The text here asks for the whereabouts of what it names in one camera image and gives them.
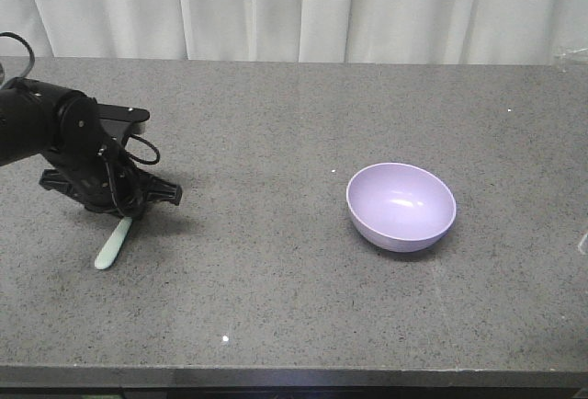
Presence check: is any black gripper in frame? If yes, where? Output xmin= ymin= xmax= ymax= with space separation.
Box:
xmin=40 ymin=95 xmax=183 ymax=215

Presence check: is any pale green plastic spoon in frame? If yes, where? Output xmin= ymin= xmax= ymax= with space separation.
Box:
xmin=94 ymin=217 xmax=133 ymax=270

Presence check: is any lilac plastic bowl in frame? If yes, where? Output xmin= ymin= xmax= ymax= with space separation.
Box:
xmin=345 ymin=163 xmax=457 ymax=253

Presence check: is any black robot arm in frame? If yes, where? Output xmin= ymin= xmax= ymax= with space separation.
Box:
xmin=1 ymin=77 xmax=175 ymax=218

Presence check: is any white pleated curtain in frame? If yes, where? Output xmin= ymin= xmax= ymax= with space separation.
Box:
xmin=1 ymin=0 xmax=587 ymax=64

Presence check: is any clear plastic wrap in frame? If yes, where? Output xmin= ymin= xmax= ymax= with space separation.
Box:
xmin=553 ymin=47 xmax=588 ymax=72

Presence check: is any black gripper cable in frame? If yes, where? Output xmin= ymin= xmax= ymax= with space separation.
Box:
xmin=0 ymin=31 xmax=161 ymax=216

